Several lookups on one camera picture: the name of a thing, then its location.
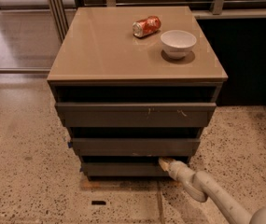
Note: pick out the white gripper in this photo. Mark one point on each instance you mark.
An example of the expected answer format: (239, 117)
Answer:
(176, 167)

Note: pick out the grey bottom drawer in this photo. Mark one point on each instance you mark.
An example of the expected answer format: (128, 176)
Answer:
(122, 169)

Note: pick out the grey drawer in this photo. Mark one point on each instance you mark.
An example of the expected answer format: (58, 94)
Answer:
(135, 147)
(134, 115)
(122, 169)

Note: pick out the grey three-drawer cabinet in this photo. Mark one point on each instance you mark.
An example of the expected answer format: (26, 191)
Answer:
(102, 62)

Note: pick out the grey middle drawer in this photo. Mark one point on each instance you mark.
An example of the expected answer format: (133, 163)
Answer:
(135, 147)

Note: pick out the grey top drawer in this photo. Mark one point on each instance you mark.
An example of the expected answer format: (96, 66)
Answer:
(134, 115)

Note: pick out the black floor marker tape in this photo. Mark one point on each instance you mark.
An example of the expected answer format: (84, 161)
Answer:
(98, 202)

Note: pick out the blue tape piece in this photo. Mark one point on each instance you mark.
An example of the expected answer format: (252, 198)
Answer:
(70, 145)

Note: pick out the white ceramic bowl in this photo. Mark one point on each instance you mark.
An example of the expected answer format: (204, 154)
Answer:
(177, 44)

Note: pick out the crushed orange soda can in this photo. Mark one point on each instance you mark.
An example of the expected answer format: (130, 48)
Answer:
(146, 27)

